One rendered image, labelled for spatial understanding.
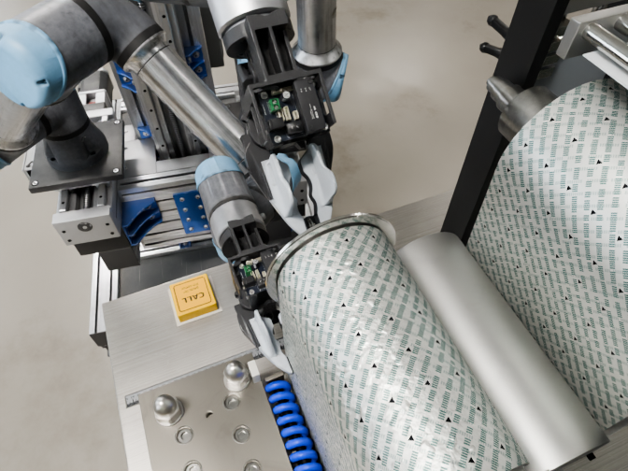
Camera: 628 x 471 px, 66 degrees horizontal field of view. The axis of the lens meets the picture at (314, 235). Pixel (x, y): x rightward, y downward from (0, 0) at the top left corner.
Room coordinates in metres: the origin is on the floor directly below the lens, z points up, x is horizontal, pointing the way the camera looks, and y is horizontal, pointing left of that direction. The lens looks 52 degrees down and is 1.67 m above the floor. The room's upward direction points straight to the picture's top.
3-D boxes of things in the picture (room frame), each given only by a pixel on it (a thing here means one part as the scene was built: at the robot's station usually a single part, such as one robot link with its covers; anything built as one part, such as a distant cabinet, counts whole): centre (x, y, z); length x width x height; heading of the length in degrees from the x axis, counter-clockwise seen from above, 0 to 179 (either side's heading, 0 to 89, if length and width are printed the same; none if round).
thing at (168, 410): (0.20, 0.19, 1.05); 0.04 x 0.04 x 0.04
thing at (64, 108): (0.93, 0.61, 0.98); 0.13 x 0.12 x 0.14; 151
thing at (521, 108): (0.40, -0.24, 1.34); 0.06 x 0.06 x 0.06; 22
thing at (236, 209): (0.45, 0.11, 1.11); 0.08 x 0.05 x 0.08; 112
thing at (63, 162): (0.93, 0.61, 0.87); 0.15 x 0.15 x 0.10
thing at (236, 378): (0.25, 0.10, 1.05); 0.04 x 0.04 x 0.04
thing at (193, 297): (0.44, 0.22, 0.91); 0.07 x 0.07 x 0.02; 22
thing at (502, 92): (0.46, -0.22, 1.34); 0.06 x 0.03 x 0.03; 22
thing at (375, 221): (0.29, -0.02, 1.25); 0.15 x 0.01 x 0.15; 112
